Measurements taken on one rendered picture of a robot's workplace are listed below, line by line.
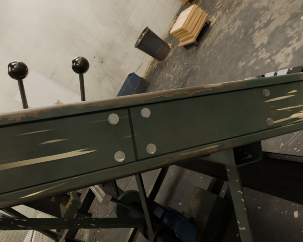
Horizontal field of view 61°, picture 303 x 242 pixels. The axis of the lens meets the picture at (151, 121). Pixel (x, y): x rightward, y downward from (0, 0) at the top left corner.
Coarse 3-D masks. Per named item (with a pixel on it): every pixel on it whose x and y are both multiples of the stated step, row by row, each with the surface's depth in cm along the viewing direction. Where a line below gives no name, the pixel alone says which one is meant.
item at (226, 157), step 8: (248, 144) 55; (256, 144) 53; (216, 152) 54; (224, 152) 51; (232, 152) 49; (240, 152) 58; (248, 152) 56; (256, 152) 54; (208, 160) 58; (216, 160) 54; (224, 160) 52; (232, 160) 50; (240, 160) 53; (248, 160) 52; (256, 160) 52; (128, 176) 49; (96, 184) 46; (64, 192) 44; (32, 200) 42; (0, 208) 40
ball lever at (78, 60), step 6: (72, 60) 53; (78, 60) 52; (84, 60) 53; (72, 66) 53; (78, 66) 52; (84, 66) 53; (78, 72) 53; (84, 72) 54; (84, 90) 57; (84, 96) 58
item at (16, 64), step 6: (18, 60) 49; (12, 66) 48; (18, 66) 48; (24, 66) 49; (12, 72) 48; (18, 72) 48; (24, 72) 49; (18, 78) 49; (24, 78) 50; (18, 84) 51; (24, 90) 52; (24, 96) 52; (24, 102) 53; (24, 108) 53
